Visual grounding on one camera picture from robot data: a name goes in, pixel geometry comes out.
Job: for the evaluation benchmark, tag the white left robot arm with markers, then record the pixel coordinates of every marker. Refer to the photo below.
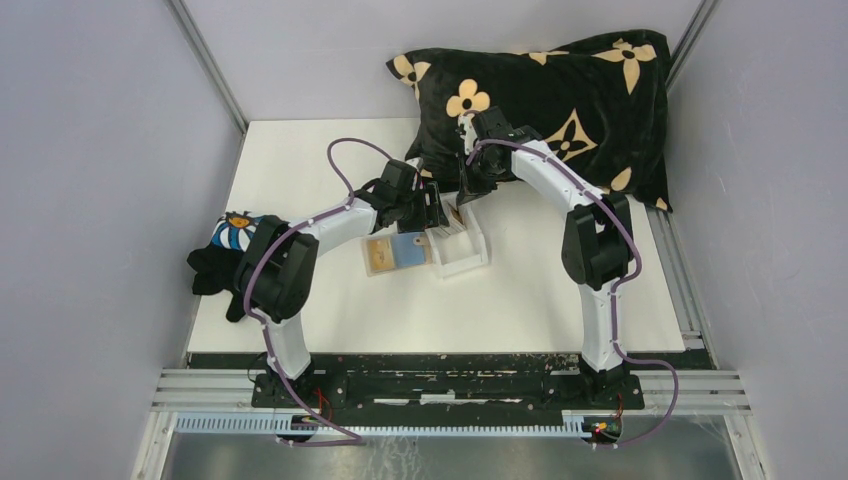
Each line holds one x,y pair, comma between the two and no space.
275,275

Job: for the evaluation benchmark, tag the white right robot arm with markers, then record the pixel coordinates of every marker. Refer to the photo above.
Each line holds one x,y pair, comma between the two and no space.
598,249

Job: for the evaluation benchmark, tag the beige leather card holder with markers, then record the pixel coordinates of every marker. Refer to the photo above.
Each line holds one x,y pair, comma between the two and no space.
389,253

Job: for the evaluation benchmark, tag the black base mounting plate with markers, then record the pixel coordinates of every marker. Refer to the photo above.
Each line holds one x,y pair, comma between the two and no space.
515,399

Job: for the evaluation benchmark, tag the clear plastic card box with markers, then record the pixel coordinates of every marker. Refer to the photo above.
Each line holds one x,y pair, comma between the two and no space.
458,254

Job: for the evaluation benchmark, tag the stack of cards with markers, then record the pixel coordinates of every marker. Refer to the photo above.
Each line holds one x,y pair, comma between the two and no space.
455,220

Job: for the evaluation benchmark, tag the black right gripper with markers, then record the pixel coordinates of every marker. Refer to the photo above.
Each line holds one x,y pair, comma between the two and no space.
470,189

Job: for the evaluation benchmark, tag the slotted cable duct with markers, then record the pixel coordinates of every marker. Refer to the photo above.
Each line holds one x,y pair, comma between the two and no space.
295,425

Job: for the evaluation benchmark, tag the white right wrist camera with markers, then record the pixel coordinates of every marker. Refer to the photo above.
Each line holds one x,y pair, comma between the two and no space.
467,133

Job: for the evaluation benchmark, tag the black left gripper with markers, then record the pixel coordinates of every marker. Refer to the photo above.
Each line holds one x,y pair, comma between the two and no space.
430,216

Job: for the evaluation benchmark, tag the black blue flower cloth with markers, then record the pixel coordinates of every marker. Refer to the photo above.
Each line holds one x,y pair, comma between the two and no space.
215,264

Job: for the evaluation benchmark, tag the black floral pillow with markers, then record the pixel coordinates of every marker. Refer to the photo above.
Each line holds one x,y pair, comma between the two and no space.
600,104

